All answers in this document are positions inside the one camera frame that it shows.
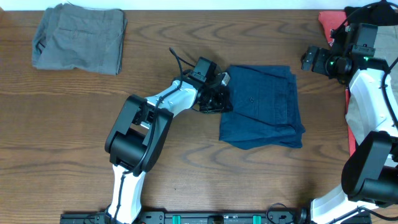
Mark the folded grey shorts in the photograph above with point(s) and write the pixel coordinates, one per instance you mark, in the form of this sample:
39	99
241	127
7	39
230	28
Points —
70	37

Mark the red printed t-shirt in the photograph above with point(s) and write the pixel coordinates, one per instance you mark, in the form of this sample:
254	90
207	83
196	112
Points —
331	20

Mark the black garment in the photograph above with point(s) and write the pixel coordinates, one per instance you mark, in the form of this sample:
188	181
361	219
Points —
380	14

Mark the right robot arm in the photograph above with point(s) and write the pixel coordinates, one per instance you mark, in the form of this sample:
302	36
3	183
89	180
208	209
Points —
369	177

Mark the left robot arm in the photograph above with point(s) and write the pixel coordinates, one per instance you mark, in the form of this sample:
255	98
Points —
136	139

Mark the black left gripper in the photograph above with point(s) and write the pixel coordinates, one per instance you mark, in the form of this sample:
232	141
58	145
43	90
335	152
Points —
218	100

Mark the dark blue shorts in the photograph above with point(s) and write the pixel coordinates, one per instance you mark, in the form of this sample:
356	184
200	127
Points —
265	108

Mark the beige khaki shorts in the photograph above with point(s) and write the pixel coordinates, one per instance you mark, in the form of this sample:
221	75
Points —
386	48

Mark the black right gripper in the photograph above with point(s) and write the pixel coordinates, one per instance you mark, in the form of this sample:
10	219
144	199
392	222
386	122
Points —
313	59

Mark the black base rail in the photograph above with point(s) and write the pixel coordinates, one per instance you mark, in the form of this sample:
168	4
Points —
187	218

